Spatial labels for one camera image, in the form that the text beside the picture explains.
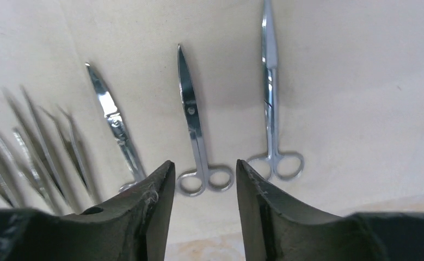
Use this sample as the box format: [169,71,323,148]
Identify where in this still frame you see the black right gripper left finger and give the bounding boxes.
[0,161,175,260]

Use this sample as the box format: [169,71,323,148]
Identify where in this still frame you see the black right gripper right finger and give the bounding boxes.
[236,160,424,260]

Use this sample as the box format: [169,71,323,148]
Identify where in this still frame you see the steel forceps clamp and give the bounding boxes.
[247,1,305,181]

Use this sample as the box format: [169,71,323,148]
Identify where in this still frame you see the steel surgical scissors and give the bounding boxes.
[85,62,147,192]
[176,44,235,197]

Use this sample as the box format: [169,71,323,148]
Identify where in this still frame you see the cream cloth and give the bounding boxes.
[0,0,424,246]

